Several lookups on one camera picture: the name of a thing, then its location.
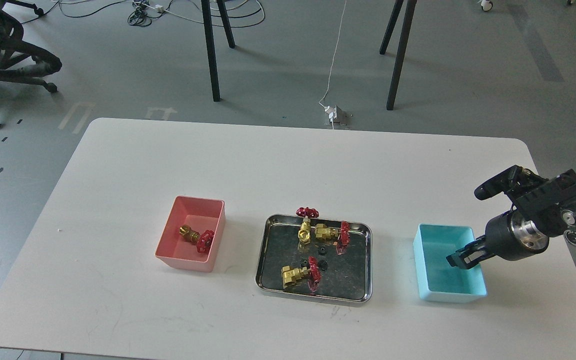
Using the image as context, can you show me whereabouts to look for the blue plastic box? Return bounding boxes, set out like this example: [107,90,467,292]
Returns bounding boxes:
[413,223,488,303]

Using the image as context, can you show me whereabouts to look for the black table leg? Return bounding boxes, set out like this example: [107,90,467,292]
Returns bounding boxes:
[216,0,236,49]
[200,0,221,102]
[386,0,418,111]
[379,0,404,55]

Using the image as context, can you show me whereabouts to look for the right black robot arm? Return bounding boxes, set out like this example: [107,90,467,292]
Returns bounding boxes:
[446,165,576,270]

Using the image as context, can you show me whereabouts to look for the black cables on floor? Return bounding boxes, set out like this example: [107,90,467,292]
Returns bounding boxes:
[58,0,266,29]

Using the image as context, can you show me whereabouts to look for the black table leg left rear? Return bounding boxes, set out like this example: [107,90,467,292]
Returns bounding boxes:
[216,0,236,49]

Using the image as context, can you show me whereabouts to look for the black table leg right rear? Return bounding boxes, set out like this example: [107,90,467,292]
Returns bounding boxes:
[379,0,404,55]

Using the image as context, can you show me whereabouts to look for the floor power socket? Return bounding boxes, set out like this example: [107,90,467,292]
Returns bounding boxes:
[323,105,353,129]

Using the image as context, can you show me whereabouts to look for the steel metal tray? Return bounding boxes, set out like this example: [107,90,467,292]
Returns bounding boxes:
[255,214,372,303]

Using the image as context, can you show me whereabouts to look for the brass valve upright red handle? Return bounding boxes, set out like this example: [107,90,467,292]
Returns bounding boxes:
[295,207,320,246]

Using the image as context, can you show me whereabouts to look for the brass valve red handle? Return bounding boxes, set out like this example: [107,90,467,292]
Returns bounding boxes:
[295,207,320,246]
[179,224,216,254]
[280,256,322,289]
[314,221,350,247]

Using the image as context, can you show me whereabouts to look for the brass valve front red handle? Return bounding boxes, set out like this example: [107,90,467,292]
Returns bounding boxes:
[280,256,322,289]

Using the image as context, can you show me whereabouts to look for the white cable on floor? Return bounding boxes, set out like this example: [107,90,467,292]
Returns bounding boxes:
[318,0,347,130]

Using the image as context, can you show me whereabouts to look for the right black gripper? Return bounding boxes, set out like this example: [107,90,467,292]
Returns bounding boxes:
[446,210,550,270]

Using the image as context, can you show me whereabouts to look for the pink plastic box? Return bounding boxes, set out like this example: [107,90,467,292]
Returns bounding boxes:
[155,196,226,272]

